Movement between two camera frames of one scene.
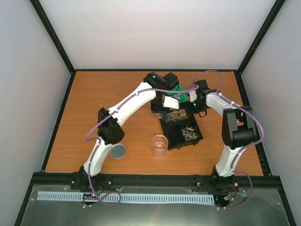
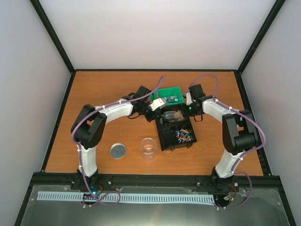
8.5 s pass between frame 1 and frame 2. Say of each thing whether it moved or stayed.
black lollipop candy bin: moved
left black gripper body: moved
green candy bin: moved
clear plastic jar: moved
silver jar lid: stayed
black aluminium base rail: stayed
